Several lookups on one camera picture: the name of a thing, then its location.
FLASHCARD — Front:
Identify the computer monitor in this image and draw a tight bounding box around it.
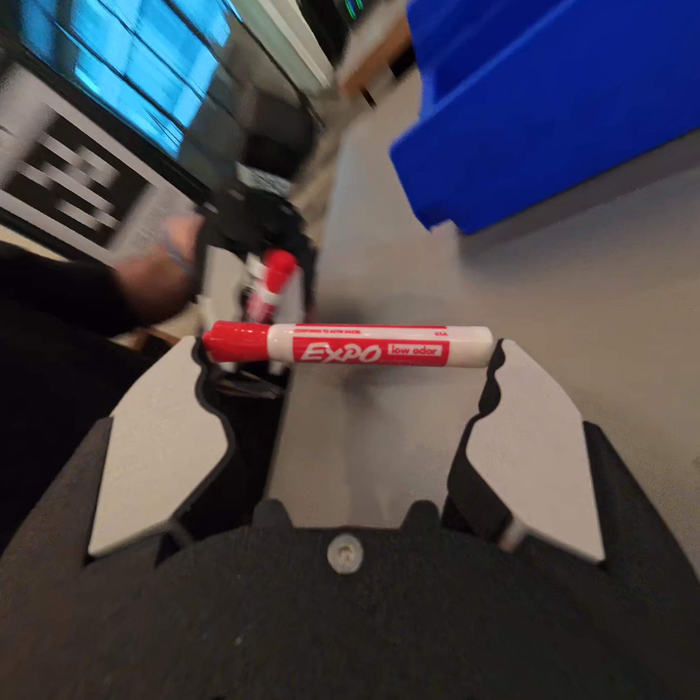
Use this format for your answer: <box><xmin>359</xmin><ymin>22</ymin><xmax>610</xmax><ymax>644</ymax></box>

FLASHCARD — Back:
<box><xmin>0</xmin><ymin>0</ymin><xmax>247</xmax><ymax>165</ymax></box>

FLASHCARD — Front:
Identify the blue plastic bin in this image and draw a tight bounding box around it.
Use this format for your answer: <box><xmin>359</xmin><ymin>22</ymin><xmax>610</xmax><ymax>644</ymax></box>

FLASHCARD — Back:
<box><xmin>389</xmin><ymin>0</ymin><xmax>700</xmax><ymax>236</ymax></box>

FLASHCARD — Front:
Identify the person's left hand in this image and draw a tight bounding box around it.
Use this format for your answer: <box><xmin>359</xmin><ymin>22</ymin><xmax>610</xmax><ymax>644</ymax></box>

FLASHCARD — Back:
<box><xmin>164</xmin><ymin>213</ymin><xmax>207</xmax><ymax>318</ymax></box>

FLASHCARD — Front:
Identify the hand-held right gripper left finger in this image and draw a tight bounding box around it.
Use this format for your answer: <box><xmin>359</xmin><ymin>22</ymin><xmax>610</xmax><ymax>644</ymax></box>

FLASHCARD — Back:
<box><xmin>86</xmin><ymin>335</ymin><xmax>237</xmax><ymax>559</ymax></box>

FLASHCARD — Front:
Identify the red dry erase marker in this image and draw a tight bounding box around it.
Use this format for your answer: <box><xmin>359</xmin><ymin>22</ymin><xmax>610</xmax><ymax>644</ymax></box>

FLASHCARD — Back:
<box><xmin>243</xmin><ymin>249</ymin><xmax>300</xmax><ymax>324</ymax></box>
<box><xmin>202</xmin><ymin>321</ymin><xmax>494</xmax><ymax>368</ymax></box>

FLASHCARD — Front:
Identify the person's dark clothing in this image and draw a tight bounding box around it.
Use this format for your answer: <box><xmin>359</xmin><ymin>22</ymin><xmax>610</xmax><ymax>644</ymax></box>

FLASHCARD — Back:
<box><xmin>0</xmin><ymin>323</ymin><xmax>198</xmax><ymax>553</ymax></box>

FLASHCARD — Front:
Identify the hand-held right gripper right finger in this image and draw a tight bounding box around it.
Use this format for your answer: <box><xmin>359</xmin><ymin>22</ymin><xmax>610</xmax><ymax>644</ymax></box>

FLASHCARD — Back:
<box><xmin>442</xmin><ymin>338</ymin><xmax>606</xmax><ymax>565</ymax></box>

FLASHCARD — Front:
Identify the wooden furniture piece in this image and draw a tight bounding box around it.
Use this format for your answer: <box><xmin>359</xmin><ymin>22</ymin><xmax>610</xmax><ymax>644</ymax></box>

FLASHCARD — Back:
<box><xmin>336</xmin><ymin>16</ymin><xmax>412</xmax><ymax>107</ymax></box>

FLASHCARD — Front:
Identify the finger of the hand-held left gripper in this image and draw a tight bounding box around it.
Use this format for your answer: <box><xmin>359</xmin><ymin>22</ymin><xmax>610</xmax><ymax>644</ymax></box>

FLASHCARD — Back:
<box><xmin>198</xmin><ymin>245</ymin><xmax>247</xmax><ymax>374</ymax></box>
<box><xmin>268</xmin><ymin>273</ymin><xmax>307</xmax><ymax>377</ymax></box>

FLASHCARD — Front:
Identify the black and white tag board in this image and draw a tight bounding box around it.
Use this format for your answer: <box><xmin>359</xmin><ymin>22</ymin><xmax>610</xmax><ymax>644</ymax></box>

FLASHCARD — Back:
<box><xmin>0</xmin><ymin>60</ymin><xmax>198</xmax><ymax>263</ymax></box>

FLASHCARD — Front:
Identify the blue wristband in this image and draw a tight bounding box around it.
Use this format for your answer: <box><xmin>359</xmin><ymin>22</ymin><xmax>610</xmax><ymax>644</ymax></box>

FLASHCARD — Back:
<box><xmin>161</xmin><ymin>230</ymin><xmax>195</xmax><ymax>274</ymax></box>

